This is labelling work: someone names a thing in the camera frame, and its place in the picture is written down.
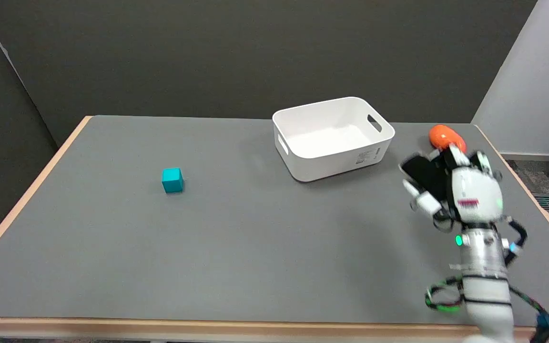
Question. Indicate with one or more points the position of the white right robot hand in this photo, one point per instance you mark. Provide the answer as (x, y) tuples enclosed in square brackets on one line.
[(475, 193)]

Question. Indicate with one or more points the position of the black blackboard eraser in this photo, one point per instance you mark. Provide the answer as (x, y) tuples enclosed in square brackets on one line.
[(424, 172)]

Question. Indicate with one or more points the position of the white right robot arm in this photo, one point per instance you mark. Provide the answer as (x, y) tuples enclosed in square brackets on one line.
[(486, 281)]

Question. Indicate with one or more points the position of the white plastic storage box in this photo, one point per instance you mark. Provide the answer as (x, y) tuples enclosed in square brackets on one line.
[(332, 138)]

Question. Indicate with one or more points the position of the orange round object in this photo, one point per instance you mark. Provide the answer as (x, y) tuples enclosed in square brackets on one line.
[(444, 136)]

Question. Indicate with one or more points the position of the teal cube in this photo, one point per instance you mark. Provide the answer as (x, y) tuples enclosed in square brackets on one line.
[(172, 180)]

